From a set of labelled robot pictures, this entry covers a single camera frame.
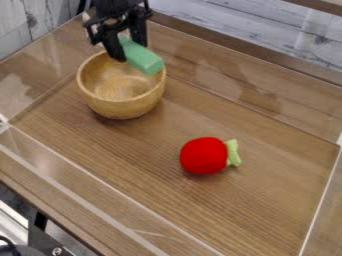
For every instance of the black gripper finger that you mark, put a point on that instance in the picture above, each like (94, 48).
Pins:
(138, 30)
(113, 45)

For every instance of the light wooden bowl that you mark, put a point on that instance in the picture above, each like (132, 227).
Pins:
(118, 91)

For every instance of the red plush apple toy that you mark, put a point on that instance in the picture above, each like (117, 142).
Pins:
(208, 155)

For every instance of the clear acrylic front barrier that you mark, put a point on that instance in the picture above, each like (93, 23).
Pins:
(74, 194)

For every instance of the black table leg bracket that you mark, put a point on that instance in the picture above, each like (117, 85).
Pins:
(41, 240)

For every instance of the clear acrylic corner bracket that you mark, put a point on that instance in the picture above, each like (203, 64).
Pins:
(90, 23)

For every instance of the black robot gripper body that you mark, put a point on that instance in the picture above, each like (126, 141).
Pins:
(114, 13)

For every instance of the green rectangular block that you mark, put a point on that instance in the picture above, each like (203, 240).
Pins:
(141, 57)

